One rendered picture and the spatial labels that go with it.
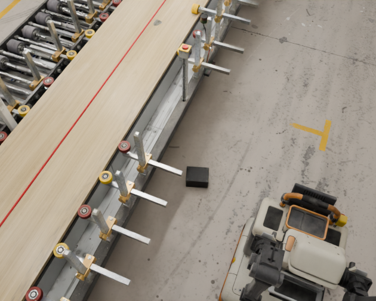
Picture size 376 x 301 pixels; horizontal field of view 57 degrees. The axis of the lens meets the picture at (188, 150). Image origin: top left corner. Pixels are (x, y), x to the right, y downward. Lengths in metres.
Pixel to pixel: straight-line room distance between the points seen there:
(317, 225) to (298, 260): 0.62
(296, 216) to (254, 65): 2.40
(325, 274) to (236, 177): 1.80
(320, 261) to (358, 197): 1.94
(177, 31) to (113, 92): 0.84
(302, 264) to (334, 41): 3.58
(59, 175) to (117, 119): 0.54
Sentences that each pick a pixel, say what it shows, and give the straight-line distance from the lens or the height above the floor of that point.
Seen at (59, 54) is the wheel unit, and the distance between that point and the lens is 3.13.
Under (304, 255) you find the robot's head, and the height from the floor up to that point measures 1.37.
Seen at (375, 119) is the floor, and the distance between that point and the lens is 4.12.
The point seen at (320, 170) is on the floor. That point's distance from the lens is 3.51.
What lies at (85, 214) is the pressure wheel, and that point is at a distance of 2.17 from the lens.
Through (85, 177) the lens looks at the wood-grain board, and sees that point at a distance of 2.28.
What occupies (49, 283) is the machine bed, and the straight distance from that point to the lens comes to 2.35.
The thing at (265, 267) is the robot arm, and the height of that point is 1.62.
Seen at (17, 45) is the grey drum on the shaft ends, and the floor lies 0.85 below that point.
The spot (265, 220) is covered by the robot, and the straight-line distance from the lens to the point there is 2.24.
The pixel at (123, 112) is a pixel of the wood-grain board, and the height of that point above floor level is 0.90.
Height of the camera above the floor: 2.84
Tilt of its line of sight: 57 degrees down
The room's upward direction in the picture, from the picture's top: 2 degrees clockwise
